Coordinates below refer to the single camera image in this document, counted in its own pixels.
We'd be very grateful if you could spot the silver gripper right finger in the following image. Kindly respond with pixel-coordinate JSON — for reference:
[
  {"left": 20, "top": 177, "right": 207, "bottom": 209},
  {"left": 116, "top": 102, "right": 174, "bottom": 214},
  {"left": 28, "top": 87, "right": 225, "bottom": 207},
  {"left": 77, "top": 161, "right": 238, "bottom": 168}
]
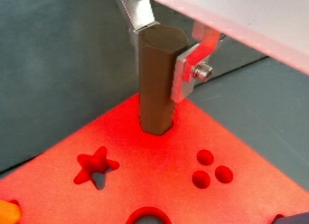
[{"left": 170, "top": 22, "right": 221, "bottom": 103}]

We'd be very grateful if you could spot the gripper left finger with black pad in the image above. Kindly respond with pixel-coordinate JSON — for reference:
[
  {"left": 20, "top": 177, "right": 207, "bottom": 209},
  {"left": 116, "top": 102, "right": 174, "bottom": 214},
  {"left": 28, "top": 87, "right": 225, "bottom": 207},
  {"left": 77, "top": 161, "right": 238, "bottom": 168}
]
[{"left": 112, "top": 0, "right": 162, "bottom": 48}]

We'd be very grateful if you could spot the brown hexagon peg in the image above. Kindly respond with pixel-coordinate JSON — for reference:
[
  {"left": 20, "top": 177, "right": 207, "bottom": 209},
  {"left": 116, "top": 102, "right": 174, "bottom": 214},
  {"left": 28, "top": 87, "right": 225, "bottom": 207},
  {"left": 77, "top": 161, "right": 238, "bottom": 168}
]
[{"left": 139, "top": 24, "right": 189, "bottom": 135}]

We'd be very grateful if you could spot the red shape board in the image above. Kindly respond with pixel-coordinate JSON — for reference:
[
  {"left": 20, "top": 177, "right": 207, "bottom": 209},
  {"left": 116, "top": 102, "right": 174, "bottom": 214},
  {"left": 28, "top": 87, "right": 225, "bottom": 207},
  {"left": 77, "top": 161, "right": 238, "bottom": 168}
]
[{"left": 0, "top": 97, "right": 309, "bottom": 224}]

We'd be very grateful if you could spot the dark blue square peg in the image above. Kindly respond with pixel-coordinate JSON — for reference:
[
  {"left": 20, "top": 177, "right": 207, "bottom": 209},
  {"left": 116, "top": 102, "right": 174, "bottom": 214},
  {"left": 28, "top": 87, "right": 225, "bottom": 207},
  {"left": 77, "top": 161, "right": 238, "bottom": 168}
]
[{"left": 274, "top": 212, "right": 309, "bottom": 224}]

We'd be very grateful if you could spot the yellow peg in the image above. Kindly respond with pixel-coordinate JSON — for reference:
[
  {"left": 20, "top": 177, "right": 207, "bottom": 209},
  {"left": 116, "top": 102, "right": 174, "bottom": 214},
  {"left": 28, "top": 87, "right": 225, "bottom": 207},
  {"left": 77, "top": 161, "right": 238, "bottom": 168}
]
[{"left": 0, "top": 201, "right": 21, "bottom": 224}]

